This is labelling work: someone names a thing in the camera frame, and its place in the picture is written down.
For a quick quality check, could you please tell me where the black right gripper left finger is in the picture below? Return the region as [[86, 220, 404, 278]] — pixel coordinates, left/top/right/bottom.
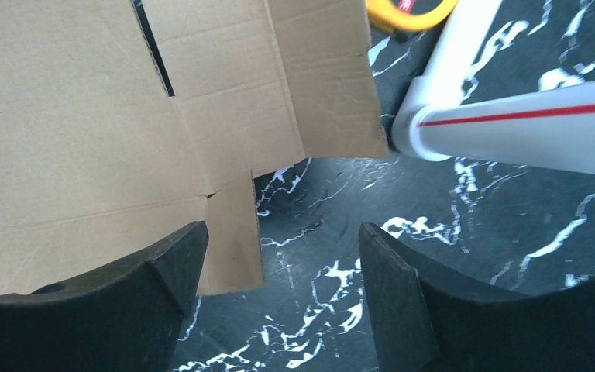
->
[[0, 221, 209, 371]]

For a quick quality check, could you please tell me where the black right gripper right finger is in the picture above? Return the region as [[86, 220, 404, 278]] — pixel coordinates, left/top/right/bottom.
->
[[359, 223, 595, 371]]

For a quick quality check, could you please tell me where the brown cardboard box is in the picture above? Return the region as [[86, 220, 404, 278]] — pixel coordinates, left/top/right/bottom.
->
[[0, 1, 388, 295]]

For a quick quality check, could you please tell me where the yellow tape measure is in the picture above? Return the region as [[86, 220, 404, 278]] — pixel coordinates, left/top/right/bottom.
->
[[365, 0, 458, 34]]

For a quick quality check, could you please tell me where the white PVC pipe frame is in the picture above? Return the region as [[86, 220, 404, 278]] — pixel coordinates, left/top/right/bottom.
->
[[390, 1, 595, 174]]

